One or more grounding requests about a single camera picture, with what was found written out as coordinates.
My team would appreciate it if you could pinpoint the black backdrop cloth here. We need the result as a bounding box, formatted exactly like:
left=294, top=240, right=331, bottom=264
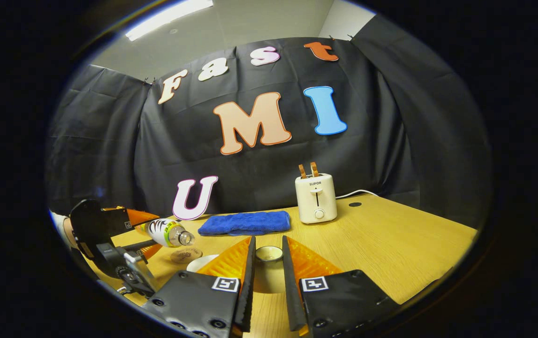
left=46, top=14, right=493, bottom=230

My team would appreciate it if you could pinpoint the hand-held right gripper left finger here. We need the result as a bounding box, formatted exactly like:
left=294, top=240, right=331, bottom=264
left=141, top=236, right=256, bottom=338

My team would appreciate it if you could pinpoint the white toaster cable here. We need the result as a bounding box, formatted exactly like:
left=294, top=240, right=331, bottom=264
left=335, top=189, right=379, bottom=200

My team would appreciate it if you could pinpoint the round cork coaster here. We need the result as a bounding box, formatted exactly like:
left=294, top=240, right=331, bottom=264
left=170, top=247, right=203, bottom=264

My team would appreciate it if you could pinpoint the cream teacup lid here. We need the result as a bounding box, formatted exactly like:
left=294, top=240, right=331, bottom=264
left=253, top=245, right=289, bottom=294

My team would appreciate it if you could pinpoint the blue folded towel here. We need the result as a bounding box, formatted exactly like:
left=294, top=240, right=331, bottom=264
left=197, top=210, right=291, bottom=236

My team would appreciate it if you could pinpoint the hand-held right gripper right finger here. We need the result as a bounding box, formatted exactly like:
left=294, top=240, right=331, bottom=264
left=282, top=235, right=401, bottom=338

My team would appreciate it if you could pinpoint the cream toaster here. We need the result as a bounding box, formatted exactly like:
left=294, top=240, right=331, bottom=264
left=295, top=173, right=338, bottom=224

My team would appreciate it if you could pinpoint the water bottle with orange label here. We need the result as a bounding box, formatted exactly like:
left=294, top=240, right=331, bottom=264
left=140, top=218, right=196, bottom=248

